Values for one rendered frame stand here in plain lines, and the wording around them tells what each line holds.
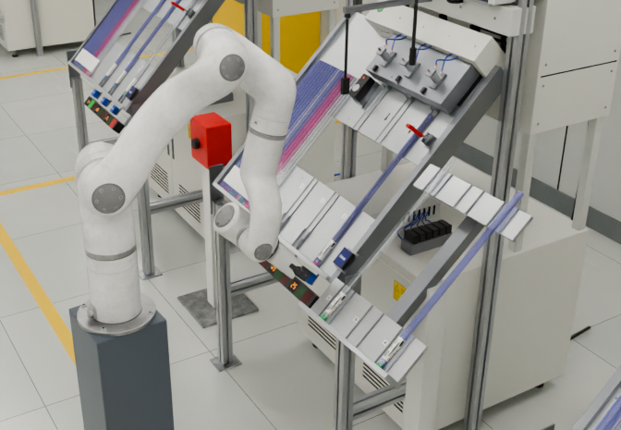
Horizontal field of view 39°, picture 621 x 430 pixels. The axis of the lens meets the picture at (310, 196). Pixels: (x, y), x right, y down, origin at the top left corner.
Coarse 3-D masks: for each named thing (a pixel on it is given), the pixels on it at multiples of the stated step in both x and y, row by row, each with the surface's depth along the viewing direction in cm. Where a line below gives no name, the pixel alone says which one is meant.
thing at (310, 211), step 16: (304, 176) 255; (288, 192) 255; (304, 192) 251; (320, 192) 247; (288, 208) 252; (304, 208) 248; (320, 208) 244; (336, 208) 240; (352, 208) 236; (288, 224) 249; (304, 224) 245; (320, 224) 241; (336, 224) 237; (352, 224) 233; (368, 224) 230; (288, 240) 245; (304, 240) 241; (320, 240) 238; (352, 240) 230; (336, 256) 231
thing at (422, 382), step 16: (432, 288) 208; (432, 320) 211; (416, 336) 216; (432, 336) 214; (432, 352) 216; (416, 368) 219; (432, 368) 219; (416, 384) 221; (432, 384) 221; (416, 400) 222; (432, 400) 224; (416, 416) 224; (432, 416) 226
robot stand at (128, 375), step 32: (160, 320) 213; (96, 352) 206; (128, 352) 211; (160, 352) 216; (96, 384) 213; (128, 384) 214; (160, 384) 220; (96, 416) 220; (128, 416) 218; (160, 416) 224
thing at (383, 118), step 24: (360, 24) 275; (336, 48) 276; (360, 48) 269; (360, 72) 263; (384, 96) 251; (360, 120) 252; (384, 120) 246; (408, 120) 240; (432, 120) 234; (384, 144) 241
